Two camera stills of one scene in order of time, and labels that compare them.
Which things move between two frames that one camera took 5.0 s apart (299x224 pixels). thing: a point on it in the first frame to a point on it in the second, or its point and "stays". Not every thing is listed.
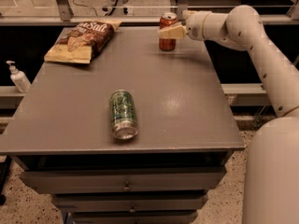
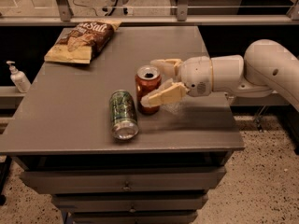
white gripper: (195, 26) to (196, 75)
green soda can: (123, 114) stays
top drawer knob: (126, 187) stays
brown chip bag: (83, 41) stays
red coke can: (167, 20) to (147, 79)
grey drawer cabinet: (62, 140) stays
